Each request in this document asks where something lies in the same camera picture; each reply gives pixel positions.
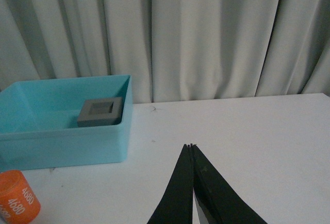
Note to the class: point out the orange cylinder part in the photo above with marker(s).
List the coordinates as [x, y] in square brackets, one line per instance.
[18, 201]

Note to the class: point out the light blue plastic box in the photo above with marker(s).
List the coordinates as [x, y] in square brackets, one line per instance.
[39, 123]

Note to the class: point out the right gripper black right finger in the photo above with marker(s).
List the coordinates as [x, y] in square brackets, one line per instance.
[218, 197]

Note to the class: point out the white pleated curtain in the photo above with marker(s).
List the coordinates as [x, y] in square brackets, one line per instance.
[173, 49]

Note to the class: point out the gray block part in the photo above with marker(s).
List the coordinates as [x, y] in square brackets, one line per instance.
[101, 112]

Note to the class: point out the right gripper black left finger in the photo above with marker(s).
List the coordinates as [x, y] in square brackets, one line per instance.
[176, 204]

